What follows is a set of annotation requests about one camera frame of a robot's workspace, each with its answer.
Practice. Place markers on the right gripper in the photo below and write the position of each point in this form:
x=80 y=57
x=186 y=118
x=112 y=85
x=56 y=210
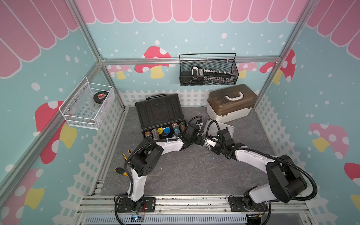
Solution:
x=214 y=150

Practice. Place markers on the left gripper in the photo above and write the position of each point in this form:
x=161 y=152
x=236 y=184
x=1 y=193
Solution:
x=198 y=141

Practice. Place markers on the silver aluminium poker case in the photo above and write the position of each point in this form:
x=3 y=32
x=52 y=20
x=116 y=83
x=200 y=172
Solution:
x=213 y=128

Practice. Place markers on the black plastic poker case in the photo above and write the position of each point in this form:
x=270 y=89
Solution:
x=160 y=111

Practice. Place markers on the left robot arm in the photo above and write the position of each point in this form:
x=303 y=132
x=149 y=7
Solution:
x=143 y=160

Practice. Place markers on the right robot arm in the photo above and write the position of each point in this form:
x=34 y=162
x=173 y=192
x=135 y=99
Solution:
x=286 y=181

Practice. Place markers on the socket wrench set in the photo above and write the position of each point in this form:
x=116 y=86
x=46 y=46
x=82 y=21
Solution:
x=199 y=74

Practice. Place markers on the blue dealer button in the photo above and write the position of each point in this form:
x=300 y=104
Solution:
x=166 y=131

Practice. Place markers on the brown lid storage box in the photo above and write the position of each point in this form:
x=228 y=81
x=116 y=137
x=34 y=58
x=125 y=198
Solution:
x=231 y=103

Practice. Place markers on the green circuit board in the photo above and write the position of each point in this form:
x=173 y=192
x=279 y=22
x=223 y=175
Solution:
x=137 y=219

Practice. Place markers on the black wire wall basket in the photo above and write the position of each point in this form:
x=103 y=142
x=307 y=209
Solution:
x=224 y=62

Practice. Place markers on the yellow handled pliers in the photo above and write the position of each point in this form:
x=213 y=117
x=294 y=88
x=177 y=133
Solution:
x=127 y=156

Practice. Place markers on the yellow handled screwdriver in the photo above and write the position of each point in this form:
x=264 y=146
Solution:
x=121 y=171

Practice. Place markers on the white wire wall basket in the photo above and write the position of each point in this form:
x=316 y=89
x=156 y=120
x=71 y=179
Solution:
x=80 y=110

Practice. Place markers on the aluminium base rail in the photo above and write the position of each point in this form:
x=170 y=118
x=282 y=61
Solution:
x=192 y=210

